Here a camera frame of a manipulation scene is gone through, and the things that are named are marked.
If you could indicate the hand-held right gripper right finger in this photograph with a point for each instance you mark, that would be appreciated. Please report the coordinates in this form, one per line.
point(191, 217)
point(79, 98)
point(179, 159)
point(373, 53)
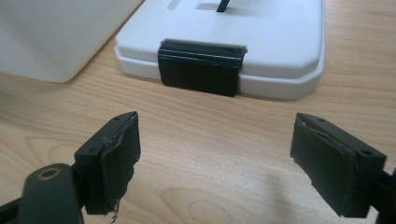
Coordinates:
point(333, 165)

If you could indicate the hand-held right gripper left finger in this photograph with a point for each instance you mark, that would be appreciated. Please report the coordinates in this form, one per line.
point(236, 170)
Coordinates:
point(109, 161)

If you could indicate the white plastic container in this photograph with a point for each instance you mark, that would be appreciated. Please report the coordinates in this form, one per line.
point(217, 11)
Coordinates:
point(53, 34)

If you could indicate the white plastic box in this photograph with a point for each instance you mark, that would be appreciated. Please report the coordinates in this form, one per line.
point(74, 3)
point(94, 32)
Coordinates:
point(236, 46)

